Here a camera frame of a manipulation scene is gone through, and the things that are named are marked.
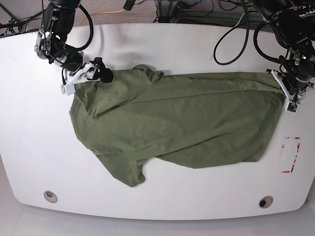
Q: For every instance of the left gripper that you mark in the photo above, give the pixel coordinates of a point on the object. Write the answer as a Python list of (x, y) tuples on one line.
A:
[(297, 77)]

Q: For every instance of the black tripod stand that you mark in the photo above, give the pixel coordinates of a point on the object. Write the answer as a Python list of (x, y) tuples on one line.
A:
[(15, 25)]

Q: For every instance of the red tape rectangle marking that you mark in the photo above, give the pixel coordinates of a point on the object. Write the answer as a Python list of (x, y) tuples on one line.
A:
[(289, 153)]

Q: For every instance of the table cable grommet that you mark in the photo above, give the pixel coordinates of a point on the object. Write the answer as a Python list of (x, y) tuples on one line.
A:
[(266, 202), (50, 197)]

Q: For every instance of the aluminium frame base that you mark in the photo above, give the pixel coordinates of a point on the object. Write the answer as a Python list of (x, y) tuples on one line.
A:
[(169, 11)]

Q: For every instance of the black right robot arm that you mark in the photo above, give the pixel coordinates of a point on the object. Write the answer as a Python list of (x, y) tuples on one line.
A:
[(57, 23)]

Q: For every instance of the olive green T-shirt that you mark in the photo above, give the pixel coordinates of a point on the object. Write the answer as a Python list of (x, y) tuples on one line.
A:
[(193, 120)]

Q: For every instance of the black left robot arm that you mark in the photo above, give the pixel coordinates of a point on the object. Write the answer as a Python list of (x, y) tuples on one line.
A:
[(293, 23)]

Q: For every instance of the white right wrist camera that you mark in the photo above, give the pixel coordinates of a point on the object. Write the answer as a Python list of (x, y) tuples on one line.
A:
[(73, 84)]

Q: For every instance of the left table cable grommet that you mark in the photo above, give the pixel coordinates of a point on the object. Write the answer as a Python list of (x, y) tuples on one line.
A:
[(50, 197)]

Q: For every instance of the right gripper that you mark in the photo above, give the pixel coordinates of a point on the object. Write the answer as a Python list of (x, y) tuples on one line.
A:
[(72, 61)]

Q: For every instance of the right table cable grommet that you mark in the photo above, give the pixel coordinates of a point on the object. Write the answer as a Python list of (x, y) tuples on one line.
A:
[(266, 202)]

